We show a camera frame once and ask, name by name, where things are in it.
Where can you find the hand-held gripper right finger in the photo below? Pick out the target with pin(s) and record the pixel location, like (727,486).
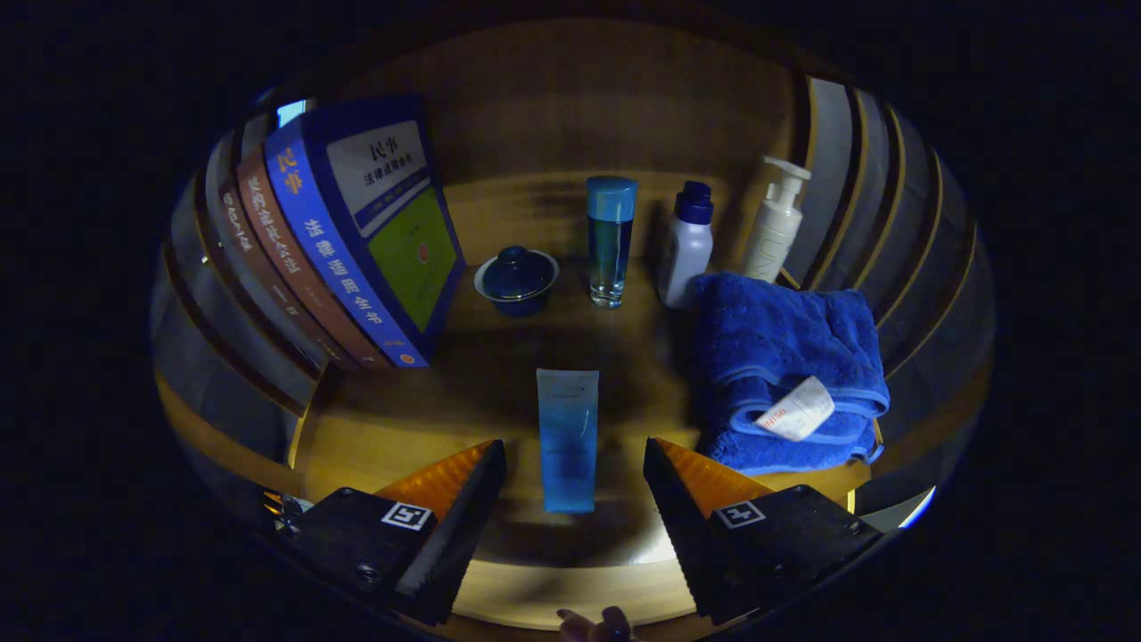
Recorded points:
(686,535)

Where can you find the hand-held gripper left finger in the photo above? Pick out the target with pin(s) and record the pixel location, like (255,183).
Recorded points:
(459,535)

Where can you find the blue squeeze tube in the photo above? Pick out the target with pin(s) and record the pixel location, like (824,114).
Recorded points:
(568,437)

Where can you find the wooden countertop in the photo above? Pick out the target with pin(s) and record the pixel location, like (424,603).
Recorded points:
(499,410)

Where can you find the wooden cabinet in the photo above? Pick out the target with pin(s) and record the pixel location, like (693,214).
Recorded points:
(570,107)

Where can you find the folded blue towel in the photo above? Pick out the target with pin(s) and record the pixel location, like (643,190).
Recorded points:
(775,339)

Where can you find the blue lidded teacup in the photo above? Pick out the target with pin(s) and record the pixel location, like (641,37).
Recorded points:
(517,281)

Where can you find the white bottle dark blue cap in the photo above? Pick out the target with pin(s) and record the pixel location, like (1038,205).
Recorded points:
(686,250)

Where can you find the clear bottle with blue cap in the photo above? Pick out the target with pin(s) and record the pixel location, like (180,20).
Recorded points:
(611,241)

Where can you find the white pump bottle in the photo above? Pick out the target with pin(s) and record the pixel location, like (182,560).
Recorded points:
(771,232)

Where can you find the reddish brown book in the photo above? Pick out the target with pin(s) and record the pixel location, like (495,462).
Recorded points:
(285,267)

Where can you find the thick blue book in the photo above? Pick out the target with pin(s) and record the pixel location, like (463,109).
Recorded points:
(392,223)

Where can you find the dark brown book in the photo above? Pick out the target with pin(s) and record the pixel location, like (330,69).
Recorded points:
(250,254)

